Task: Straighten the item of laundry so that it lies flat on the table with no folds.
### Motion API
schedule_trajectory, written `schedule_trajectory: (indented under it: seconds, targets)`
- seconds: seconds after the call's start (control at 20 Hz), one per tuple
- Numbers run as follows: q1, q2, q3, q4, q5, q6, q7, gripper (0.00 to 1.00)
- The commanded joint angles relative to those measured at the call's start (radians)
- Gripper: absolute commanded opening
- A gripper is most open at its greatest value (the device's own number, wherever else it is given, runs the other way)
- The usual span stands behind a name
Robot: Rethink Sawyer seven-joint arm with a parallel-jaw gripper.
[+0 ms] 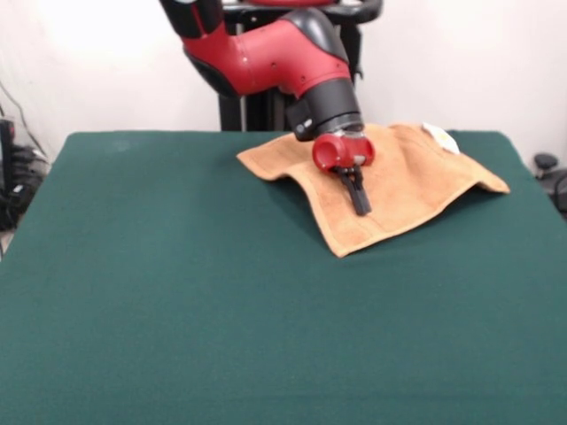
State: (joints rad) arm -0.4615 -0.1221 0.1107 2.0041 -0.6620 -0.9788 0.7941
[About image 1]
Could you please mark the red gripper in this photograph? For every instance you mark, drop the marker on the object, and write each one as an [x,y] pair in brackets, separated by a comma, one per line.
[341,152]

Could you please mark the orange terry towel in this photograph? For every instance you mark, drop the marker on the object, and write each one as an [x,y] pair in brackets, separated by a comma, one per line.
[421,186]

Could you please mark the dark green table cloth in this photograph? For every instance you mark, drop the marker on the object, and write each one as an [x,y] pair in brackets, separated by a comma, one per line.
[133,310]

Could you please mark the black equipment box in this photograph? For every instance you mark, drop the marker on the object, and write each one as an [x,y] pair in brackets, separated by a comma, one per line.
[6,146]

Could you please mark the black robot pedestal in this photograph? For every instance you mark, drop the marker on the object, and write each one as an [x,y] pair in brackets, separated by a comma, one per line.
[252,113]

